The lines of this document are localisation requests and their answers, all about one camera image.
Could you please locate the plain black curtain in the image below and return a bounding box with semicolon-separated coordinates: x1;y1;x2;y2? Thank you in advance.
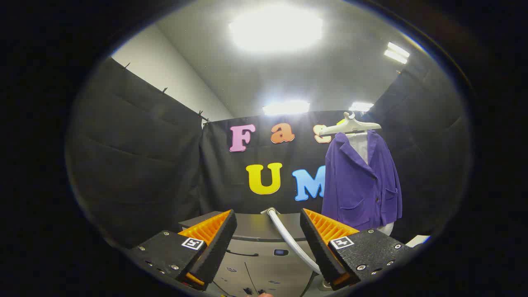
66;58;205;248
365;49;471;244

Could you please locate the purple corduroy jacket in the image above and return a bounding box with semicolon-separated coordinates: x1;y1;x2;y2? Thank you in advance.
321;130;403;231

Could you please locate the white shirt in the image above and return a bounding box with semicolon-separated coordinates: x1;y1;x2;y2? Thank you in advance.
348;132;395;236

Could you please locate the large ceiling light panel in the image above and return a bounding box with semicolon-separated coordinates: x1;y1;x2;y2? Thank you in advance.
229;4;324;54

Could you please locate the grey cabinet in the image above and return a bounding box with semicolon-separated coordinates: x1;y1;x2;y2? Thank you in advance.
178;210;330;297

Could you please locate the white clothes hanger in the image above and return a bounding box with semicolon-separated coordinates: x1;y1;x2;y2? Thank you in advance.
319;111;382;137

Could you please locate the double ceiling light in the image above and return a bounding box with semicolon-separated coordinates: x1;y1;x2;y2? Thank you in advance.
384;41;411;65

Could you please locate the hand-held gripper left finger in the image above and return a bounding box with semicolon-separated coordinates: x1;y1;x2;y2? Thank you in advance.
128;209;238;291

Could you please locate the long ceiling light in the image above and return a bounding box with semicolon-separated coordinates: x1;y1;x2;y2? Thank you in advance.
262;100;311;116

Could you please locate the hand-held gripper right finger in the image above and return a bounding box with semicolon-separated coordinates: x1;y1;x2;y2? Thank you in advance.
300;208;413;290

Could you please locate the white garment steamer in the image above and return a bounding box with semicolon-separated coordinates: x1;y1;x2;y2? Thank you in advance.
261;207;323;276

